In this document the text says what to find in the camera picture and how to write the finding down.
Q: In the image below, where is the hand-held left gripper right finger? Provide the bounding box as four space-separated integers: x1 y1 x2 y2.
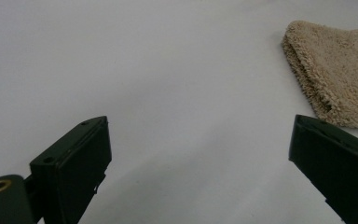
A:
288 114 358 224

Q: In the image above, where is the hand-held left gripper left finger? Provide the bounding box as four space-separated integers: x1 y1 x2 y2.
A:
29 116 113 224

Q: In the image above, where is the beige terry towel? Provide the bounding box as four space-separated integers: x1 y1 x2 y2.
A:
281 20 358 131

